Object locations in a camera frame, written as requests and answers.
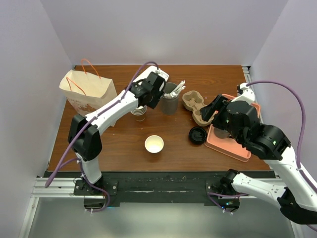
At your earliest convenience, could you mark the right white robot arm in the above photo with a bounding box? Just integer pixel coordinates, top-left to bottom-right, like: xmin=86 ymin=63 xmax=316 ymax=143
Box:
xmin=200 ymin=95 xmax=317 ymax=225

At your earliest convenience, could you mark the salmon pink tray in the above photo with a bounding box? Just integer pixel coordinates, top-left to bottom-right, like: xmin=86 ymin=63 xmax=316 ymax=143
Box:
xmin=204 ymin=93 xmax=261 ymax=162

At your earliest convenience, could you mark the brown paper coffee cup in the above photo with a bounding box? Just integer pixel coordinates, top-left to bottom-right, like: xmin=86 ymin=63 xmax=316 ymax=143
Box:
xmin=144 ymin=135 xmax=164 ymax=154

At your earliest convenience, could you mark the beige paper takeout bag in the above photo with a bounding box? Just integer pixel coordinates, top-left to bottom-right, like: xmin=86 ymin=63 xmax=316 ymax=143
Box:
xmin=59 ymin=59 xmax=117 ymax=116

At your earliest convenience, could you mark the cardboard cup carrier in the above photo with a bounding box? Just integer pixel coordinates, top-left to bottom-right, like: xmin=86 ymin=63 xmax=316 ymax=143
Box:
xmin=182 ymin=90 xmax=213 ymax=127

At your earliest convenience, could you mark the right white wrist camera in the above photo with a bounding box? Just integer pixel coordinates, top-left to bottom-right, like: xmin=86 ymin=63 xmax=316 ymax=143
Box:
xmin=234 ymin=83 xmax=255 ymax=104

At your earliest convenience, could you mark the grey cylindrical holder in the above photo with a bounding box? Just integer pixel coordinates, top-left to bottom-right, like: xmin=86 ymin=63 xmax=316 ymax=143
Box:
xmin=159 ymin=82 xmax=179 ymax=116

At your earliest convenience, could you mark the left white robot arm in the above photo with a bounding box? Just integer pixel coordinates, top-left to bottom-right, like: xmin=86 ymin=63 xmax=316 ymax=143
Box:
xmin=68 ymin=66 xmax=169 ymax=194

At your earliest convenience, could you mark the stack of paper cups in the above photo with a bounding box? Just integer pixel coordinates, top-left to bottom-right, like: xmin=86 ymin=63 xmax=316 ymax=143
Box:
xmin=130 ymin=106 xmax=147 ymax=121

